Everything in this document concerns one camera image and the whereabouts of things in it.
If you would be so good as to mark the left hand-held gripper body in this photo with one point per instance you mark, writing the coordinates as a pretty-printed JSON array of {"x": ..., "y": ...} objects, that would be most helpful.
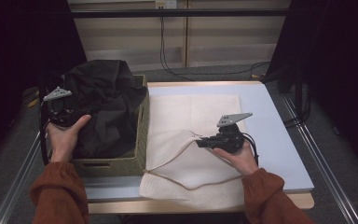
[{"x": 62, "y": 115}]

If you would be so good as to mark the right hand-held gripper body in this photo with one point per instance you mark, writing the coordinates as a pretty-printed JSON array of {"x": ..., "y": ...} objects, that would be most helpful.
[{"x": 230, "y": 140}]

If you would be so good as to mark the white mesh laundry bag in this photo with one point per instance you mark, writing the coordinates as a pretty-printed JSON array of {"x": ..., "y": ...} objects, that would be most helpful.
[{"x": 180, "y": 168}]

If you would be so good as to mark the black garment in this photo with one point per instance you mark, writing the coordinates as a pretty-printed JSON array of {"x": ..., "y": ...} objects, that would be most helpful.
[{"x": 105, "y": 99}]

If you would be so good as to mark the green woven basket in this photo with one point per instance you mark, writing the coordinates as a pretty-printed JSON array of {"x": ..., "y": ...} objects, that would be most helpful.
[{"x": 141, "y": 130}]

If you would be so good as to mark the person's right hand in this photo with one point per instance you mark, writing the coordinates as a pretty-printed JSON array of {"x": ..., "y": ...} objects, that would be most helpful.
[{"x": 240, "y": 160}]

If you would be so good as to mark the person's left hand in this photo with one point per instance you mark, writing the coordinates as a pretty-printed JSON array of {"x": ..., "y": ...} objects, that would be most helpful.
[{"x": 63, "y": 140}]

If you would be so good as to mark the black metal stand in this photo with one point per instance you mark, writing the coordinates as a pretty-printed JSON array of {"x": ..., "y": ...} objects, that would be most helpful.
[
  {"x": 42, "y": 90},
  {"x": 299, "y": 93}
]

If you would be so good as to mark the light blue table mat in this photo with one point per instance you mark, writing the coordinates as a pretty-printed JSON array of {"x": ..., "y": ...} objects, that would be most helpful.
[{"x": 276, "y": 124}]

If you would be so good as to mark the dark curtain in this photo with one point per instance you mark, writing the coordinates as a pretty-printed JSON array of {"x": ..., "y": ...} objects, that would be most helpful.
[
  {"x": 341, "y": 62},
  {"x": 18, "y": 46}
]

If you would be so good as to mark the black horizontal bar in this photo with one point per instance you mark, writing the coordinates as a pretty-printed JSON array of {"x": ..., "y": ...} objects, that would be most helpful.
[{"x": 180, "y": 12}]

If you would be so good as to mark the metal floor rail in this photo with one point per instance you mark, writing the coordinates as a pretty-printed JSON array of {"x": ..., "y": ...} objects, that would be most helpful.
[
  {"x": 329, "y": 174},
  {"x": 15, "y": 186}
]

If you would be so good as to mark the white wall socket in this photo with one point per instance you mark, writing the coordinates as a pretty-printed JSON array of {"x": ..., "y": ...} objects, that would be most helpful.
[{"x": 166, "y": 4}]

